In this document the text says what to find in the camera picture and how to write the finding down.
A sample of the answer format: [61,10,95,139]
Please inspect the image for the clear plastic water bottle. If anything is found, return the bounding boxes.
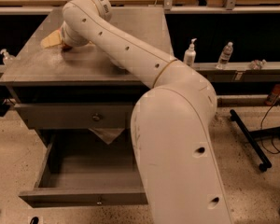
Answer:
[216,42,233,70]

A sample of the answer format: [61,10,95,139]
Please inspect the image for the grey cloth under drawer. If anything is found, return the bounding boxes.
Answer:
[91,128,124,145]

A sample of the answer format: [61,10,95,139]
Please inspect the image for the crumpled clear plastic wrapper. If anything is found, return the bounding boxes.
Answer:
[250,60,267,70]

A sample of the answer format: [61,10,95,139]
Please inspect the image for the black wheeled stand base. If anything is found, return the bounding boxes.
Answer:
[230,109,280,172]

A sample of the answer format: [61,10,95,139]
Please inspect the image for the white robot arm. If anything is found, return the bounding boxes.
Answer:
[41,0,233,224]

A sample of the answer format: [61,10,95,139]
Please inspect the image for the white pump lotion bottle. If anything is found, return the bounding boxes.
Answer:
[183,38,196,66]

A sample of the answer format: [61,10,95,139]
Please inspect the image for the open grey middle drawer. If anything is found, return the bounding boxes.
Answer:
[19,130,147,208]

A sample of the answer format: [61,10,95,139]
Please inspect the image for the grey wooden drawer cabinet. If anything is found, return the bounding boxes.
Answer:
[0,7,175,209]

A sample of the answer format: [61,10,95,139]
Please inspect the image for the clear pump bottle left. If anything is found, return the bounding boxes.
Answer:
[0,49,15,65]

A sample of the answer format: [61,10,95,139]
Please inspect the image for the closed grey top drawer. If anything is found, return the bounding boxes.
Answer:
[15,104,133,130]

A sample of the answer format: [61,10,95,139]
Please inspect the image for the red apple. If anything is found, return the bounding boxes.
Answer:
[62,46,72,51]

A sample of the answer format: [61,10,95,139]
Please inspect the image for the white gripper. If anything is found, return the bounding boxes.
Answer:
[40,22,90,49]

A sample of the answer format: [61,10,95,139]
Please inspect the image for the orange spray can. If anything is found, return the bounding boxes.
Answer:
[265,84,280,106]

